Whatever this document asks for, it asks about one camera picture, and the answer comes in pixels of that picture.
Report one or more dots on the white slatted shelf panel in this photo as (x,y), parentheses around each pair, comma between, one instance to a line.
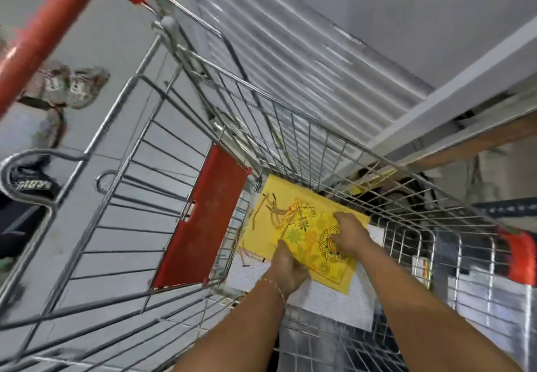
(293,40)

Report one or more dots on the person's left forearm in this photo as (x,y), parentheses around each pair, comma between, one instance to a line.
(239,334)

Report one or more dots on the white dotted fabric packet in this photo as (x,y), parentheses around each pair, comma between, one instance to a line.
(331,305)

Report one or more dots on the red cart corner bumper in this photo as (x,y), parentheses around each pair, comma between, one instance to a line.
(522,258)

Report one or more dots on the person's right fingers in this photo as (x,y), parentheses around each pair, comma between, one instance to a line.
(338,233)

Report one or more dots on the small colourful packet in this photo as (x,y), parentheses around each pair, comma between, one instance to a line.
(422,272)

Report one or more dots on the floral patterned clothing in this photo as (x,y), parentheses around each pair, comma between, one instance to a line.
(71,86)

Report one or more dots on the person's right forearm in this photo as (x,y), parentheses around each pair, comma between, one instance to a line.
(419,313)

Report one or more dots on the black sandal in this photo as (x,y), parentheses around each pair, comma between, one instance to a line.
(31,184)

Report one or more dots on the white wrapped packets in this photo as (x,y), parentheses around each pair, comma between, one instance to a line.
(486,309)

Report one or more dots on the person's left fingers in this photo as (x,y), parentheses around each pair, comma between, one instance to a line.
(282,249)

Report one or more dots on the person's right hand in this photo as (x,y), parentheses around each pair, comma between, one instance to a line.
(352,233)

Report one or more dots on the person's left hand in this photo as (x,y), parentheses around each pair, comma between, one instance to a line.
(289,269)

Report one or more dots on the yellow patterned fabric packet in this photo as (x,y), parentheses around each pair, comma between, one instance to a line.
(268,200)

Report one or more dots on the red plastic seat flap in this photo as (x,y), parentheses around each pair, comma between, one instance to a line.
(201,216)

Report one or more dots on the white shelf beam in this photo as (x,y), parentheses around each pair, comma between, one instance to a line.
(453,91)

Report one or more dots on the brown wooden board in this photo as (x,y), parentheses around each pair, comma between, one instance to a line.
(482,141)

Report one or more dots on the black item under cart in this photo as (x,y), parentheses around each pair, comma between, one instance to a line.
(398,200)

